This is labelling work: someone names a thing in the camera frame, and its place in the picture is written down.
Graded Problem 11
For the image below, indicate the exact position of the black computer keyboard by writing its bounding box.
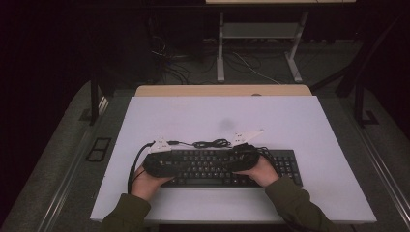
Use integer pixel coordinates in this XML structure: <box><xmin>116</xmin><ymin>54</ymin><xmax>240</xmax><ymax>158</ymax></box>
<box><xmin>161</xmin><ymin>148</ymin><xmax>304</xmax><ymax>189</ymax></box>

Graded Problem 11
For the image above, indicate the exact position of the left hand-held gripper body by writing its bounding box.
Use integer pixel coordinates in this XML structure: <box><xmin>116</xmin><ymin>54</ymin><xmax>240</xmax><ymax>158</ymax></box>
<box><xmin>142</xmin><ymin>137</ymin><xmax>175</xmax><ymax>178</ymax></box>

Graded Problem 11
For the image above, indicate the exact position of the bundle of black floor cables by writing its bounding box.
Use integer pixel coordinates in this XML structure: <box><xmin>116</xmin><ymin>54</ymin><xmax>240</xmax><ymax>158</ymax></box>
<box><xmin>151</xmin><ymin>35</ymin><xmax>217</xmax><ymax>85</ymax></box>

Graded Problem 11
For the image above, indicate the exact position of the person's right hand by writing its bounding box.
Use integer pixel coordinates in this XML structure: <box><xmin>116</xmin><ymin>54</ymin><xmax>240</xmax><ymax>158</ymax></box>
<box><xmin>233</xmin><ymin>156</ymin><xmax>280</xmax><ymax>189</ymax></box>

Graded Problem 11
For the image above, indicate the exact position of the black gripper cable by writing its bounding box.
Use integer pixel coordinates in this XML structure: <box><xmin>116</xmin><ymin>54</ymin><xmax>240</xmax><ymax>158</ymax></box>
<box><xmin>127</xmin><ymin>141</ymin><xmax>156</xmax><ymax>194</ymax></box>
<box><xmin>257</xmin><ymin>146</ymin><xmax>278</xmax><ymax>168</ymax></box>

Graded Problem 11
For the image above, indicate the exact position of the black floor socket frame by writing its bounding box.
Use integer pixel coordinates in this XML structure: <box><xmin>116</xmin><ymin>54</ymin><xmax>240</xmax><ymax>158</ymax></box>
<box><xmin>85</xmin><ymin>137</ymin><xmax>112</xmax><ymax>162</ymax></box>

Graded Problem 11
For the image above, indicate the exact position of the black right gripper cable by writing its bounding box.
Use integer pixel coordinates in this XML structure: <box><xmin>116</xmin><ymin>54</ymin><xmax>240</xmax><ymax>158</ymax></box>
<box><xmin>257</xmin><ymin>146</ymin><xmax>278</xmax><ymax>168</ymax></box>

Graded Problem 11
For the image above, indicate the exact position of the black metal stand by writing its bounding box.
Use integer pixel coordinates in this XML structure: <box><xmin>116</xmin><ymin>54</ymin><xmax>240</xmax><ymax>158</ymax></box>
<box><xmin>310</xmin><ymin>13</ymin><xmax>404</xmax><ymax>129</ymax></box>
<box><xmin>89</xmin><ymin>76</ymin><xmax>101</xmax><ymax>127</ymax></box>

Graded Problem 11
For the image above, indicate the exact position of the white floor cable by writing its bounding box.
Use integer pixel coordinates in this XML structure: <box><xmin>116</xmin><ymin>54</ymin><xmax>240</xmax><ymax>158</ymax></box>
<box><xmin>231</xmin><ymin>51</ymin><xmax>281</xmax><ymax>85</ymax></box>

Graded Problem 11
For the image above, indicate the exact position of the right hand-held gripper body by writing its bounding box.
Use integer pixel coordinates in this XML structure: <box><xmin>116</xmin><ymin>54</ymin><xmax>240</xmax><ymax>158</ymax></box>
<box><xmin>232</xmin><ymin>129</ymin><xmax>265</xmax><ymax>172</ymax></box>

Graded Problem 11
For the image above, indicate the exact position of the person's left hand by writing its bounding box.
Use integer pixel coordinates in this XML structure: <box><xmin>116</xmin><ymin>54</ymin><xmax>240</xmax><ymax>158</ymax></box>
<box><xmin>130</xmin><ymin>165</ymin><xmax>175</xmax><ymax>201</ymax></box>

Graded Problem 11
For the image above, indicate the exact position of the aluminium floor rail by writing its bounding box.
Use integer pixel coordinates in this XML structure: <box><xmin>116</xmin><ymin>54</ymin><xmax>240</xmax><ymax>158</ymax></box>
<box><xmin>346</xmin><ymin>105</ymin><xmax>410</xmax><ymax>223</ymax></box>
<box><xmin>37</xmin><ymin>96</ymin><xmax>109</xmax><ymax>232</ymax></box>

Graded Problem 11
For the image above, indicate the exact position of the white metal desk frame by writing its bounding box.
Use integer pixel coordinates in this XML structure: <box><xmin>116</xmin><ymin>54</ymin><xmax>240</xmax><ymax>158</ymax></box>
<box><xmin>205</xmin><ymin>0</ymin><xmax>357</xmax><ymax>84</ymax></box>

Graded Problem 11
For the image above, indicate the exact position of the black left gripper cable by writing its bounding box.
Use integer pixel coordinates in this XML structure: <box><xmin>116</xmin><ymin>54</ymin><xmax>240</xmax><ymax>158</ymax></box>
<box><xmin>127</xmin><ymin>141</ymin><xmax>156</xmax><ymax>194</ymax></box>

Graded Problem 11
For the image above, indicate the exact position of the black keyboard cable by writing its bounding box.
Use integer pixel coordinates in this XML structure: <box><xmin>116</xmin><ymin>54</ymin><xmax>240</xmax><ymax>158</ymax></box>
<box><xmin>165</xmin><ymin>138</ymin><xmax>235</xmax><ymax>150</ymax></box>

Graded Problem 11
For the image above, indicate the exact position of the white board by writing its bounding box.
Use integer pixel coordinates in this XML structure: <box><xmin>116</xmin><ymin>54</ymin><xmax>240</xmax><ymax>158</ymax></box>
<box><xmin>90</xmin><ymin>95</ymin><xmax>377</xmax><ymax>224</ymax></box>

